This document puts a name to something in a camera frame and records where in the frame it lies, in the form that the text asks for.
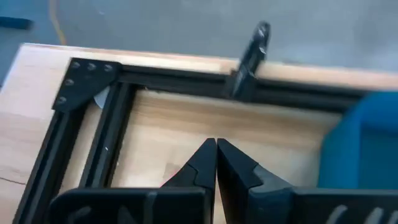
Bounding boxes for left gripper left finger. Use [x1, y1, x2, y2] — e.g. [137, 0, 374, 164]
[46, 139, 217, 224]

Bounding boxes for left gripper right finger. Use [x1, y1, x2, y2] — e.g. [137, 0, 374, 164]
[217, 139, 398, 224]

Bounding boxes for teal plastic bin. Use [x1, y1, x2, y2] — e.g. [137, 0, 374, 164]
[317, 91, 398, 190]

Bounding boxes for black floor bar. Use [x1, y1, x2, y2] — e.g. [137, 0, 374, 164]
[0, 16, 34, 31]

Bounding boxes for black aluminium table frame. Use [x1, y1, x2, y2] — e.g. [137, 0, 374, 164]
[12, 57, 374, 224]

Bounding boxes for yellow extension cord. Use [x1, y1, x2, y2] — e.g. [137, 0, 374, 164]
[48, 0, 68, 46]

